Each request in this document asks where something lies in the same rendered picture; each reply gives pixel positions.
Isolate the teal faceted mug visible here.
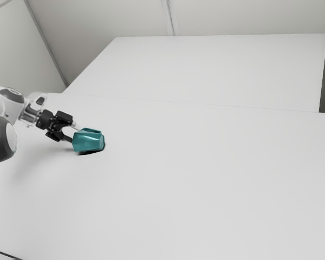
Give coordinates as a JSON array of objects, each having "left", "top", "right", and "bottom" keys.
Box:
[{"left": 71, "top": 127, "right": 107, "bottom": 156}]

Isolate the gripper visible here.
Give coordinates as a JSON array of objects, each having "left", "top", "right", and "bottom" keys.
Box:
[{"left": 35, "top": 109, "right": 83, "bottom": 144}]

